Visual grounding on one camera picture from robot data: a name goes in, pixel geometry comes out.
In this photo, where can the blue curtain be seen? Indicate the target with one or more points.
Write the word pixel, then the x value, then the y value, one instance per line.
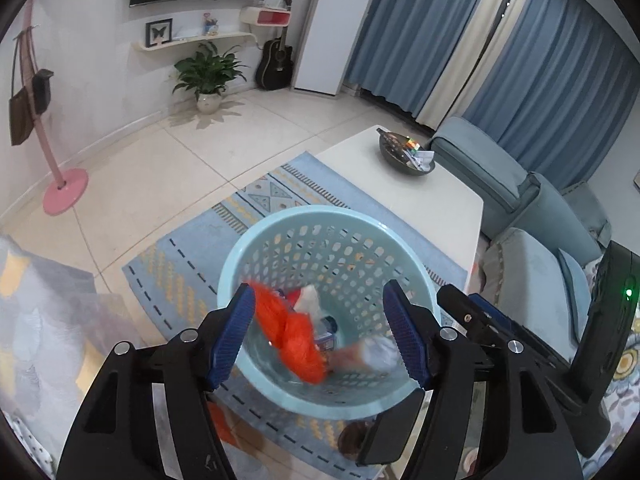
pixel 415 35
pixel 560 85

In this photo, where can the brown hanging bag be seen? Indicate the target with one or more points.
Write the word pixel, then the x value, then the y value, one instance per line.
pixel 20 110

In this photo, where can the grey printed blanket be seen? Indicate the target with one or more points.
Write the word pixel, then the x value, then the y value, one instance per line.
pixel 45 340

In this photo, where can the black hanging bag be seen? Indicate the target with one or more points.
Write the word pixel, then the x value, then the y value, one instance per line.
pixel 42 89

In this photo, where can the brown round item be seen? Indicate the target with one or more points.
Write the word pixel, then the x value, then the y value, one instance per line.
pixel 352 440

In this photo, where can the small blue white carton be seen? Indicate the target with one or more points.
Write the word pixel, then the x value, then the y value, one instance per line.
pixel 327 335

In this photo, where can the cream curtain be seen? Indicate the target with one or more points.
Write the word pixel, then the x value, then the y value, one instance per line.
pixel 475 50

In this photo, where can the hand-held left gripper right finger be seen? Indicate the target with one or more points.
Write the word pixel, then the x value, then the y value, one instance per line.
pixel 407 342

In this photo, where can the white paper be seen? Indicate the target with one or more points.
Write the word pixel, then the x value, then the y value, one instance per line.
pixel 306 300

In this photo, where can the orange cloth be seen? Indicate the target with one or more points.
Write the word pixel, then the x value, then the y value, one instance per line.
pixel 295 332

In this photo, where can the white tissue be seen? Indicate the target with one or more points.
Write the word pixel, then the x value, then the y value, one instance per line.
pixel 377 352

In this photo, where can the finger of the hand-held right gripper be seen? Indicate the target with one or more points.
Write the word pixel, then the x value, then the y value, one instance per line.
pixel 467 312
pixel 390 432

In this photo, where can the potted green plant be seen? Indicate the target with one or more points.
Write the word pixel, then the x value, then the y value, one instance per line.
pixel 209 77

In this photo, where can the framed butterfly picture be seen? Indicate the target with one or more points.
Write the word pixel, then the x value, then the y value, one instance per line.
pixel 159 32

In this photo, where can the cream pink wall box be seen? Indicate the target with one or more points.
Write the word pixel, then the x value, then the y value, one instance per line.
pixel 265 16

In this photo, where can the pink coat stand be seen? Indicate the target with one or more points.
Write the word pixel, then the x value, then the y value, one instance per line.
pixel 47 125

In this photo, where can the orange wrapper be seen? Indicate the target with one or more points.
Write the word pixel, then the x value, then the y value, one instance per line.
pixel 222 425

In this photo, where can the black acoustic guitar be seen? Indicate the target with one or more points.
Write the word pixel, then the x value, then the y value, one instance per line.
pixel 275 62

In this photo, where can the light blue sofa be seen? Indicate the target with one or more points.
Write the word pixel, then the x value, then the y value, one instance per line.
pixel 515 210

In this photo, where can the small toy figure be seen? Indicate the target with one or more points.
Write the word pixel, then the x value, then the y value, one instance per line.
pixel 210 22

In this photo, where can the white coffee table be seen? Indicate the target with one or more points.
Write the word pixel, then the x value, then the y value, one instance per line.
pixel 400 195

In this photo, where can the white wall shelf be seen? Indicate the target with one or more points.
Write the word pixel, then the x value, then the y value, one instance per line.
pixel 197 40

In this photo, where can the light blue cushion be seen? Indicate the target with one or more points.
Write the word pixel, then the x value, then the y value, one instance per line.
pixel 575 290

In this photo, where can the dark bowl with small items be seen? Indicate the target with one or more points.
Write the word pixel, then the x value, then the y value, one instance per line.
pixel 405 156

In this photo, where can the patterned blue rug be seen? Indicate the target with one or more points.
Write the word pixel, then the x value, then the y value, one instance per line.
pixel 200 255

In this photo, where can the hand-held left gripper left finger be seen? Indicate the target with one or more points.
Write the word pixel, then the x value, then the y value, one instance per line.
pixel 231 337

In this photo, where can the light blue plastic basket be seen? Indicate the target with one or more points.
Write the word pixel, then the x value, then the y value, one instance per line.
pixel 320 240

